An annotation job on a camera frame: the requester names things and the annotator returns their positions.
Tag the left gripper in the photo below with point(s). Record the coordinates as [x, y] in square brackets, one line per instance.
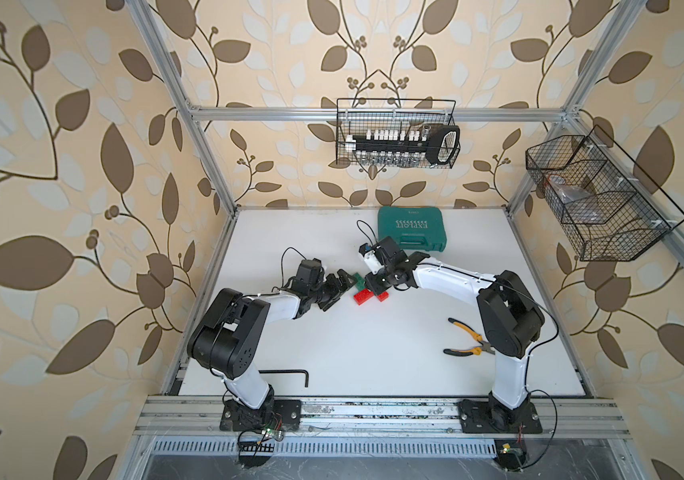
[339, 289]

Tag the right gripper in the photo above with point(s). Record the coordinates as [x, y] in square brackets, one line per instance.
[372, 284]

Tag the green lego brick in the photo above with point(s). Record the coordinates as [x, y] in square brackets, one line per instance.
[360, 281]

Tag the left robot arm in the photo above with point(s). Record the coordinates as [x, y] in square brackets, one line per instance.
[226, 340]

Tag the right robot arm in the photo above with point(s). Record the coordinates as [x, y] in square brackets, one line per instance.
[512, 320]

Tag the green plastic tool case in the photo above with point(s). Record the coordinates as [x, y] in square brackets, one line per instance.
[413, 228]

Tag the black hex key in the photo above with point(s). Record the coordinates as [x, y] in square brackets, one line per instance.
[303, 372]

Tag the socket bit set holder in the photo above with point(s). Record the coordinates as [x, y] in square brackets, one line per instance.
[421, 146]

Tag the plastic bag in basket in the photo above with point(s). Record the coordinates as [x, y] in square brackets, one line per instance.
[579, 204]

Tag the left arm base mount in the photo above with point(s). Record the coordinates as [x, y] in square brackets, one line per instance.
[281, 414]

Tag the black wire basket rear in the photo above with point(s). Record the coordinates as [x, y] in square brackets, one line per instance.
[357, 115]

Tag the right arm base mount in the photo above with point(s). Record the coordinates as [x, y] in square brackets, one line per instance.
[491, 416]

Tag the aluminium rail front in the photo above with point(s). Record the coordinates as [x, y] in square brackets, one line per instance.
[561, 418]

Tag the black wire basket side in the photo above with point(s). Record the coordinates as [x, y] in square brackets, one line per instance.
[636, 211]

